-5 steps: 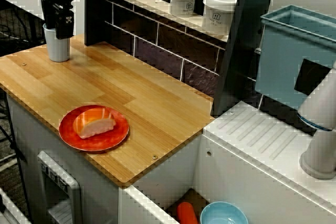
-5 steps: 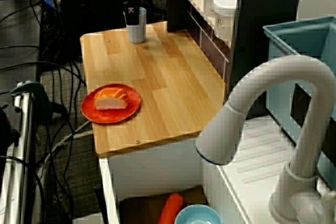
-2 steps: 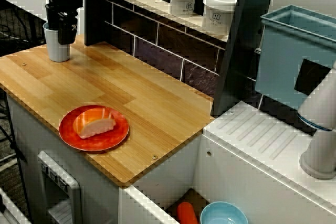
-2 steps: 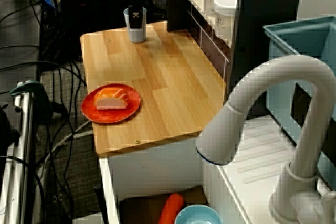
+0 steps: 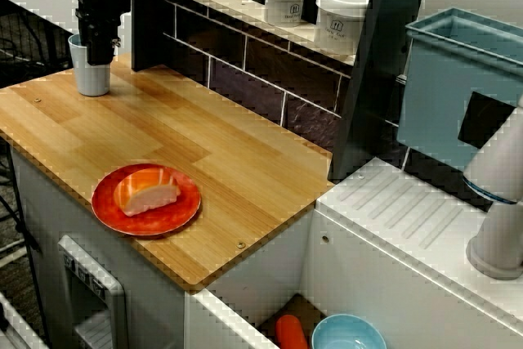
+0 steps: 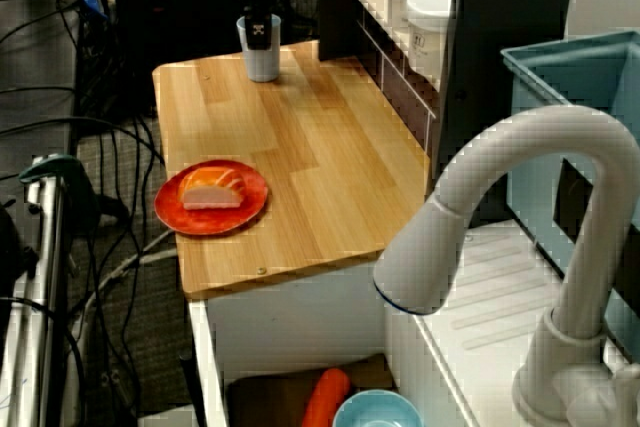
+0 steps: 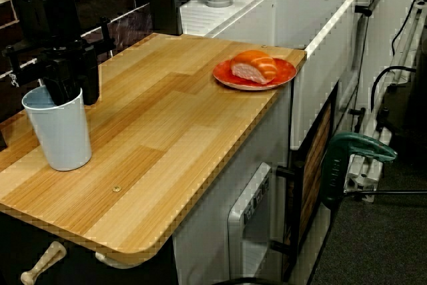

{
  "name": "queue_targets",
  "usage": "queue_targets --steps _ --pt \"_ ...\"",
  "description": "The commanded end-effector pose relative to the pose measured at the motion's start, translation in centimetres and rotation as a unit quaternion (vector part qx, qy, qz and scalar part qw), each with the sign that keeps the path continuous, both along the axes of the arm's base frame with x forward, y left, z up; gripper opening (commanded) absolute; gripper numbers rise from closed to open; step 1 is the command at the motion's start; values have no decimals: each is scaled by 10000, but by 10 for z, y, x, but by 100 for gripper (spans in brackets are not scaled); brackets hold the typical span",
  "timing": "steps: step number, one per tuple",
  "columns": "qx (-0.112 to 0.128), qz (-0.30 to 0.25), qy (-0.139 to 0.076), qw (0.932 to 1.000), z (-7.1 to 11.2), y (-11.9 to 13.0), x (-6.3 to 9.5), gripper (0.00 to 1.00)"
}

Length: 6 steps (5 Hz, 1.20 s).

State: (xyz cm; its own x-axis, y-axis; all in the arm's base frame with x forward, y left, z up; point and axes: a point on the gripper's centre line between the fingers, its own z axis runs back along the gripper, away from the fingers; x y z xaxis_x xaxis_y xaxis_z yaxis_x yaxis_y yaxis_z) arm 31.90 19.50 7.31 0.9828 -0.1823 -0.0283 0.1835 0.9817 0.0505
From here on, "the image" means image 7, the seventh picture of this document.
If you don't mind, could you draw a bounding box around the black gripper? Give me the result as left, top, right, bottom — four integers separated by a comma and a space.
1, 0, 116, 106

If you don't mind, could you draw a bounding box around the light blue plastic cup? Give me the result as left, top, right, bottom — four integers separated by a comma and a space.
21, 85, 93, 172

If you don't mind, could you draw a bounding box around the red round plate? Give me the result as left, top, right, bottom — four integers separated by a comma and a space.
212, 55, 298, 91

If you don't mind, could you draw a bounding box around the black cabinet front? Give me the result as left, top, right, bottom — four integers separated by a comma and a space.
0, 210, 177, 285

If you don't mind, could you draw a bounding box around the white toy kitchen unit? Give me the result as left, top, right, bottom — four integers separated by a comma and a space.
171, 0, 384, 285

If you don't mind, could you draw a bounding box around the grey dispenser panel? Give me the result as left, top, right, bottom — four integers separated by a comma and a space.
228, 162, 273, 285

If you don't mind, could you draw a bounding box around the black framed wooden door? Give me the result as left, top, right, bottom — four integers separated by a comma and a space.
282, 81, 340, 281

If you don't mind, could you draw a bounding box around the green metal clamp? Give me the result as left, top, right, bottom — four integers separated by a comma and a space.
320, 132, 399, 206

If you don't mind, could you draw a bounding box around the cream wooden peg handle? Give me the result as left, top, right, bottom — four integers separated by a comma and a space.
95, 250, 144, 270
20, 240, 67, 285

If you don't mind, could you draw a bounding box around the black door handle bar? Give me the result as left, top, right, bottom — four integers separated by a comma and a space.
269, 164, 300, 256

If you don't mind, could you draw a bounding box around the aluminium frame rail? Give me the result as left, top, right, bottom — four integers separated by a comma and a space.
345, 0, 427, 203

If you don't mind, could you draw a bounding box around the black oven handle bar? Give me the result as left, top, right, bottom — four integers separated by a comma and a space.
354, 0, 387, 17

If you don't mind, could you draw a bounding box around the thick black cable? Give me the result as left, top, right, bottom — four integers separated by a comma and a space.
370, 65, 418, 113

